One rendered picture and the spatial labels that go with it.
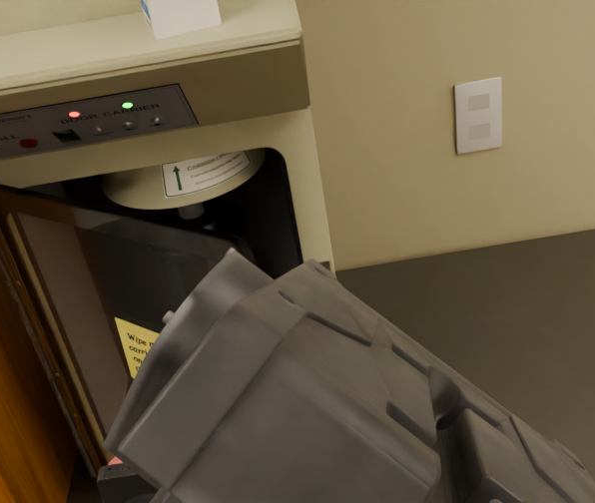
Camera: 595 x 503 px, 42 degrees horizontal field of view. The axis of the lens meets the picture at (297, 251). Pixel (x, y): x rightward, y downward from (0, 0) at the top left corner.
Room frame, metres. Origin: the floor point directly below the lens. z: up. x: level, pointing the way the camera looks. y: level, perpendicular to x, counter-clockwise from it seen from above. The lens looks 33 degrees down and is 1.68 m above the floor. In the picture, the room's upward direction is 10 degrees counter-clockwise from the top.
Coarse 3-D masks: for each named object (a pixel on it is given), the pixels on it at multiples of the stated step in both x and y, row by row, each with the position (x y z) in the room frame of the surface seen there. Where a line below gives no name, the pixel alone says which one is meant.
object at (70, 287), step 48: (0, 192) 0.62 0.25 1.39; (48, 240) 0.60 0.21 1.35; (96, 240) 0.56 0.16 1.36; (144, 240) 0.53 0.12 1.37; (192, 240) 0.49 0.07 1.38; (240, 240) 0.48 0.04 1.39; (48, 288) 0.62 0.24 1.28; (96, 288) 0.57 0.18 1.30; (144, 288) 0.54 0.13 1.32; (192, 288) 0.50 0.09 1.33; (48, 336) 0.64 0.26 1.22; (96, 336) 0.59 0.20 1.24; (96, 384) 0.61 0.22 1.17; (96, 432) 0.63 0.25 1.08
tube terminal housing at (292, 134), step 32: (0, 0) 0.66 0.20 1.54; (32, 0) 0.66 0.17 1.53; (64, 0) 0.66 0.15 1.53; (96, 0) 0.66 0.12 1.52; (128, 0) 0.66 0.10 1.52; (0, 32) 0.66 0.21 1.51; (192, 128) 0.66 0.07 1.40; (224, 128) 0.66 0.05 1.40; (256, 128) 0.65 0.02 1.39; (288, 128) 0.65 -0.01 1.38; (32, 160) 0.66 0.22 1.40; (64, 160) 0.66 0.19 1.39; (96, 160) 0.66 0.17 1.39; (128, 160) 0.66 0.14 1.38; (160, 160) 0.66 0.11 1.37; (288, 160) 0.65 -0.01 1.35; (320, 192) 0.65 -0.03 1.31; (320, 224) 0.65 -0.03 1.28; (320, 256) 0.65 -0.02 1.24
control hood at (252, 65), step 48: (240, 0) 0.63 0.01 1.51; (288, 0) 0.61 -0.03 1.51; (0, 48) 0.62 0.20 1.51; (48, 48) 0.60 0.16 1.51; (96, 48) 0.58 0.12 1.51; (144, 48) 0.56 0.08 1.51; (192, 48) 0.54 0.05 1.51; (240, 48) 0.54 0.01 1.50; (288, 48) 0.54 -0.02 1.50; (0, 96) 0.55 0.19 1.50; (48, 96) 0.56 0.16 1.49; (96, 96) 0.56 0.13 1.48; (192, 96) 0.58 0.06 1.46; (240, 96) 0.59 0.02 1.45; (288, 96) 0.60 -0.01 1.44; (96, 144) 0.63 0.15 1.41
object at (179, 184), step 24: (144, 168) 0.69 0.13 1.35; (168, 168) 0.68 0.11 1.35; (192, 168) 0.68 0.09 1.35; (216, 168) 0.69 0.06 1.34; (240, 168) 0.70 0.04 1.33; (120, 192) 0.70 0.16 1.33; (144, 192) 0.68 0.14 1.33; (168, 192) 0.68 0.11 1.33; (192, 192) 0.67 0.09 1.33; (216, 192) 0.68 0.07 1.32
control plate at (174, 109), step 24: (120, 96) 0.57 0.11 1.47; (144, 96) 0.57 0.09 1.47; (168, 96) 0.58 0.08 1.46; (0, 120) 0.57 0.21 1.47; (24, 120) 0.58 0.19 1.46; (48, 120) 0.58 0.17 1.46; (72, 120) 0.59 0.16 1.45; (96, 120) 0.59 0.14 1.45; (120, 120) 0.60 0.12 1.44; (144, 120) 0.60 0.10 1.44; (168, 120) 0.61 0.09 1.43; (192, 120) 0.61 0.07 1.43; (0, 144) 0.61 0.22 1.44; (48, 144) 0.62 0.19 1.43; (72, 144) 0.62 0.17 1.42
